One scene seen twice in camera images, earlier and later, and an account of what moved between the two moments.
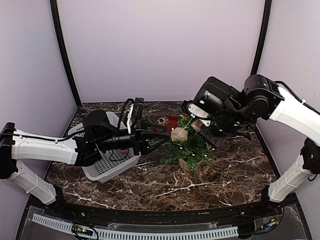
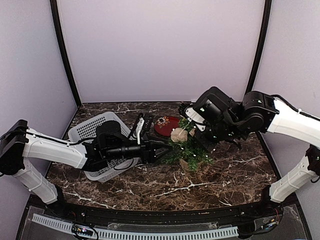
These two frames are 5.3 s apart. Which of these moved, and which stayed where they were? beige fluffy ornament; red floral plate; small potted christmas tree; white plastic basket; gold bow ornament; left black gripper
Moved: gold bow ornament; left black gripper
Stayed: small potted christmas tree; red floral plate; white plastic basket; beige fluffy ornament
